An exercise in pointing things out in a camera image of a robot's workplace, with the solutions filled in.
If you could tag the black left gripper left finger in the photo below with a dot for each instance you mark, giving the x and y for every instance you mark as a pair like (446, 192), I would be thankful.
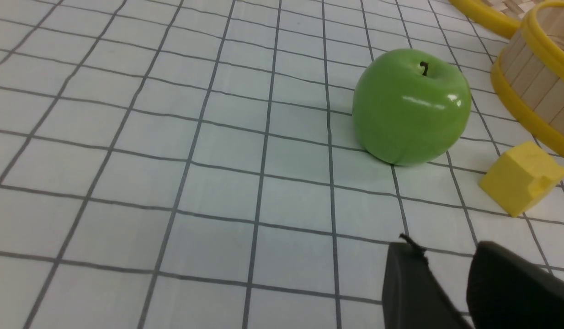
(412, 297)

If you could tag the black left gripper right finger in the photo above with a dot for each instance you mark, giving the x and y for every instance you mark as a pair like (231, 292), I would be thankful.
(505, 291)

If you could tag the bamboo steamer tray yellow rim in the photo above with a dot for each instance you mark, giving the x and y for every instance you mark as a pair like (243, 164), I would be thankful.
(528, 75)

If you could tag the woven bamboo steamer lid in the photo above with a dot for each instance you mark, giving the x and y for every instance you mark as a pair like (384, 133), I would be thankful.
(502, 17)

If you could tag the yellow foam cube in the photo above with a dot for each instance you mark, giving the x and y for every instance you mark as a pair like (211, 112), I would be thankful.
(521, 177)

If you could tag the green apple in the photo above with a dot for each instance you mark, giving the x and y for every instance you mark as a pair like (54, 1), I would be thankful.
(409, 107)

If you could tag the white grid tablecloth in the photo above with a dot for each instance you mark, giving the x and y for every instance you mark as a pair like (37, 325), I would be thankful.
(192, 164)

